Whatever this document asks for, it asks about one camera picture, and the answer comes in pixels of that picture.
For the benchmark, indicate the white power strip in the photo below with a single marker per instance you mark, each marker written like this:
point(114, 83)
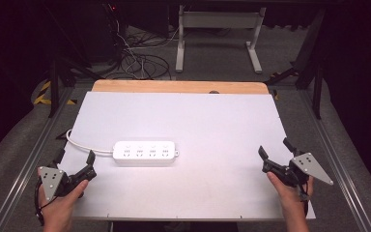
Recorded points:
point(145, 153)

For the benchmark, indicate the white metal desk frame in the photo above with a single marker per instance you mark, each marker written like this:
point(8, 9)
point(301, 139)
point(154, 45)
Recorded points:
point(219, 21)

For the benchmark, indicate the aluminium floor rail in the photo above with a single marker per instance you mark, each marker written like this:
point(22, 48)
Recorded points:
point(29, 161)
point(336, 161)

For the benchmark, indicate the person's left hand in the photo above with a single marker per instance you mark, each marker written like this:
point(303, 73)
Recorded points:
point(61, 206)

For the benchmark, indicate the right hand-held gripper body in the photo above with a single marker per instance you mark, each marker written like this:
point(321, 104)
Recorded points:
point(302, 169)

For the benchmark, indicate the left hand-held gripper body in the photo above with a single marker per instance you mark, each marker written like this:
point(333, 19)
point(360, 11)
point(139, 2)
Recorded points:
point(52, 181)

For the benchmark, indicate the yellow black hazard tape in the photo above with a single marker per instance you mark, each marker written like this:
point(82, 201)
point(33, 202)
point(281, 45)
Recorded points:
point(46, 96)

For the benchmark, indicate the black metal stand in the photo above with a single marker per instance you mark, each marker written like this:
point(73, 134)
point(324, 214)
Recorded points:
point(55, 87)
point(312, 77)

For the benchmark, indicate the person's right hand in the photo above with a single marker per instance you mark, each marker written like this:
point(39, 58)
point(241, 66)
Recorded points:
point(286, 191)

